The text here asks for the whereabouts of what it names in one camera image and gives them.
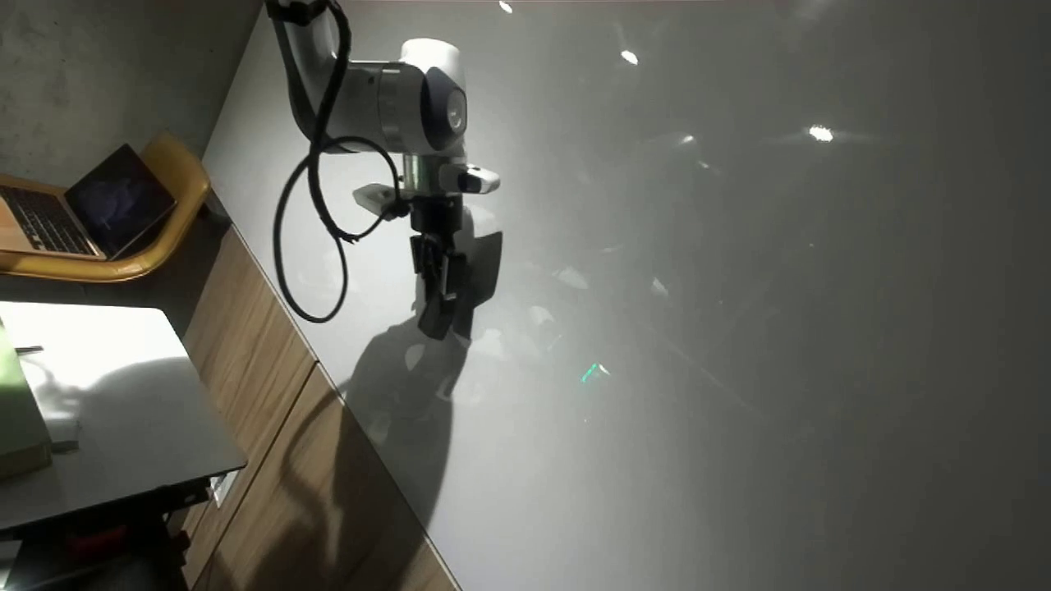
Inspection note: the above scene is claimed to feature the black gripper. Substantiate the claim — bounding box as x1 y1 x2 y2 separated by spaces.
409 189 476 308

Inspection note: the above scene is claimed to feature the black whiteboard eraser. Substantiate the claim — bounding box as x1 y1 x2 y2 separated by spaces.
416 226 510 341

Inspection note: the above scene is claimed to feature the yellow chair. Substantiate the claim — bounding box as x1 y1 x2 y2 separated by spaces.
0 130 214 288

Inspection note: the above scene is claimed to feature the open laptop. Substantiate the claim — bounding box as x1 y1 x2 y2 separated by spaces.
0 141 181 263

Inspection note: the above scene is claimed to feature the white side table board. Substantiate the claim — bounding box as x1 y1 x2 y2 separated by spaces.
0 298 249 535

